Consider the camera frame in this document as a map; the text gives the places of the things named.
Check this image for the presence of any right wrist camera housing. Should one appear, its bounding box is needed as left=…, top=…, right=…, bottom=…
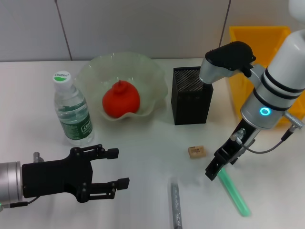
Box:
left=199, top=41, right=257, bottom=85

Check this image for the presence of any green glass fruit bowl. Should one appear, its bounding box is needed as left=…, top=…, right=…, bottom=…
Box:
left=75, top=51, right=168, bottom=123

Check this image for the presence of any grey glitter pen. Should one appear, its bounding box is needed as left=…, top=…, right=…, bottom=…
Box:
left=168, top=176, right=184, bottom=229

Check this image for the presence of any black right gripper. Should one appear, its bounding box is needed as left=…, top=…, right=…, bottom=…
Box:
left=205, top=118, right=261, bottom=181

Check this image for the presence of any right wrist silver connector plug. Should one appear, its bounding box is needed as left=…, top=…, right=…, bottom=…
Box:
left=230, top=128, right=246, bottom=144

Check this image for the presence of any yellow plastic bin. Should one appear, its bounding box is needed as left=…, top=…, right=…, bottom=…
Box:
left=228, top=25, right=305, bottom=126

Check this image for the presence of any wrist silver connector plug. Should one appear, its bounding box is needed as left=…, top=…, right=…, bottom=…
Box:
left=32, top=151, right=44, bottom=163
left=230, top=128, right=246, bottom=144

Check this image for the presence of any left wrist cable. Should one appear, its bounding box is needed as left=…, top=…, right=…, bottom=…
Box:
left=4, top=197, right=37, bottom=208

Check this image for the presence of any tan eraser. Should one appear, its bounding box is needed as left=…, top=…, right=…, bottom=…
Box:
left=187, top=146, right=207, bottom=159

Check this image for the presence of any red-orange fruit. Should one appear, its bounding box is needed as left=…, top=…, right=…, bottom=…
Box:
left=102, top=80, right=141, bottom=119

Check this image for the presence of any green pen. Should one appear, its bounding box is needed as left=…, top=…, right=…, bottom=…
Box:
left=217, top=167, right=252, bottom=218

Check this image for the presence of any clear green-label water bottle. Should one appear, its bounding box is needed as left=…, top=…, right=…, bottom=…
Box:
left=52, top=71, right=95, bottom=147

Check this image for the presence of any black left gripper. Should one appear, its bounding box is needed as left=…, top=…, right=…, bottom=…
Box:
left=21, top=143, right=131, bottom=203

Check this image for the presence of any black mesh pen holder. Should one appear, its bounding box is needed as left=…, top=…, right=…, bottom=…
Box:
left=171, top=66, right=214, bottom=126

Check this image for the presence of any left wrist silver connector plug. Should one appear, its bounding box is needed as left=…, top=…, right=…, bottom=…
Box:
left=32, top=151, right=44, bottom=163

